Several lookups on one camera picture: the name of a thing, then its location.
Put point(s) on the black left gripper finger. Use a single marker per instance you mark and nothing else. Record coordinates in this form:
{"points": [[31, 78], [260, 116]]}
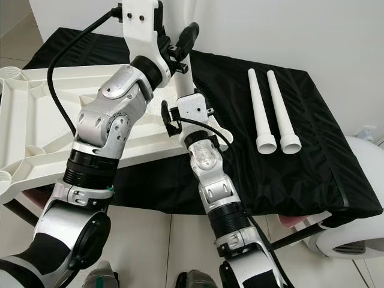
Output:
{"points": [[191, 37]]}

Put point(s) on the white plastic children table top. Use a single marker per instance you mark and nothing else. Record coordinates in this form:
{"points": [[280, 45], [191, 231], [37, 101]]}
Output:
{"points": [[36, 132]]}

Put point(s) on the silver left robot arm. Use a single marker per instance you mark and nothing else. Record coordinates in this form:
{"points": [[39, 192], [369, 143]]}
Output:
{"points": [[108, 120]]}

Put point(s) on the black cloth table cover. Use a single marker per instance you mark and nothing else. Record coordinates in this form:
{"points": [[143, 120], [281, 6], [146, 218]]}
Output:
{"points": [[324, 156]]}

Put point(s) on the grey robot right foot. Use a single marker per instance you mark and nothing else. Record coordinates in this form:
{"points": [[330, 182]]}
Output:
{"points": [[197, 281]]}

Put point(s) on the grey robot foot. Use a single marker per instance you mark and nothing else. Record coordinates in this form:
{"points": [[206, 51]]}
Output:
{"points": [[197, 281], [105, 276]]}

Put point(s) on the black metal table leg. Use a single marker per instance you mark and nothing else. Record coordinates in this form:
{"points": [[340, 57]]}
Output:
{"points": [[17, 222], [297, 235]]}

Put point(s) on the grey robot left foot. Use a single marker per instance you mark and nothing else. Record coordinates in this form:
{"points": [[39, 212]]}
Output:
{"points": [[105, 276]]}

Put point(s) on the white round appliance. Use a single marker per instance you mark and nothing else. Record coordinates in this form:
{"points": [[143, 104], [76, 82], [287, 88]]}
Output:
{"points": [[360, 192]]}

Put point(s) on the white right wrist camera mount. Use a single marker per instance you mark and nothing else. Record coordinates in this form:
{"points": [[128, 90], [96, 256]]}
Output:
{"points": [[195, 107]]}

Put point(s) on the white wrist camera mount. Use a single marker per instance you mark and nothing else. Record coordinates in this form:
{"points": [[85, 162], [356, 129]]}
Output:
{"points": [[141, 30], [195, 107]]}

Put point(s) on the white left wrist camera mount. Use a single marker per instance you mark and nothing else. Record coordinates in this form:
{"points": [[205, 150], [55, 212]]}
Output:
{"points": [[141, 30]]}

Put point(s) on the white wall socket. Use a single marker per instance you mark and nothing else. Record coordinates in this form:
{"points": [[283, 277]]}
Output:
{"points": [[369, 132]]}

